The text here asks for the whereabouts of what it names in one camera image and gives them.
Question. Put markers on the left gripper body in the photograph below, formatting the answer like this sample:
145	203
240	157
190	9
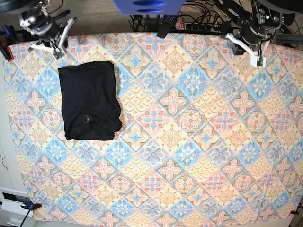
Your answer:
252	35

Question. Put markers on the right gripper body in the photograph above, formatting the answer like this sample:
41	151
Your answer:
46	33

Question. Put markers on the black T-shirt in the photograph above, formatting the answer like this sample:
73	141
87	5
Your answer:
90	108

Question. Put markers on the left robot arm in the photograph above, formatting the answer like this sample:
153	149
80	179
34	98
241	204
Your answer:
271	13

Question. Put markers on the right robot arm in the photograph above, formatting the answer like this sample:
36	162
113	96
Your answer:
38	12

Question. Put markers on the blue clamp upper left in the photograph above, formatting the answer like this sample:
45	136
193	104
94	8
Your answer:
4	45

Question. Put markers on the blue clamp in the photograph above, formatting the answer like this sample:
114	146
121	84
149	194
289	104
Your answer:
4	45
31	206

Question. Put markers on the white power strip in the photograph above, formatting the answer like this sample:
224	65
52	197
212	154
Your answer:
196	27

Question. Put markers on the patterned tablecloth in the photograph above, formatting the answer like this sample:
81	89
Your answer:
207	139

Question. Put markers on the white cabinet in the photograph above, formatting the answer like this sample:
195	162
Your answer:
10	177

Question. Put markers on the orange clamp lower right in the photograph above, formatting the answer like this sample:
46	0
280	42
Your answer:
294	212

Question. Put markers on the blue clamp lower left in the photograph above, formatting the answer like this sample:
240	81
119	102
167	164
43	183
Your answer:
31	206

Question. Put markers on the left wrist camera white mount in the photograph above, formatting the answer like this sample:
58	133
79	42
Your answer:
256	57

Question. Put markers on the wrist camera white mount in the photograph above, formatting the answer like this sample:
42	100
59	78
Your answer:
60	50
256	57

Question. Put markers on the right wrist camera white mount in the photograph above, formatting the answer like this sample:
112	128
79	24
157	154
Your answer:
60	50

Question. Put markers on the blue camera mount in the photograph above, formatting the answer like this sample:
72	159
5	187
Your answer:
141	7

